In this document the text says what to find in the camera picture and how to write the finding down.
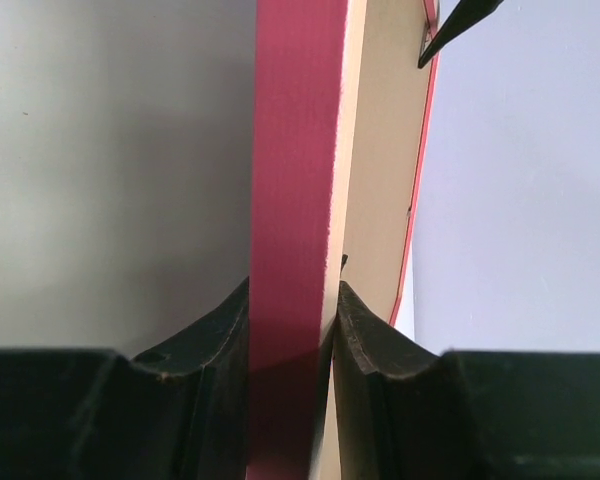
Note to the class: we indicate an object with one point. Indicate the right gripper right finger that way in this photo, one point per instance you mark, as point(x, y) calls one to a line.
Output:
point(406, 413)

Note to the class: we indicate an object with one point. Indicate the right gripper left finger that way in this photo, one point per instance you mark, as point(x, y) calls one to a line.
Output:
point(176, 411)

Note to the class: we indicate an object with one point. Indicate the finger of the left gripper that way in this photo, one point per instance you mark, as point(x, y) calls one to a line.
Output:
point(465, 15)

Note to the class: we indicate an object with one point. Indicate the pink picture frame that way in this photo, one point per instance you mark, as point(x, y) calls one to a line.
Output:
point(341, 120)

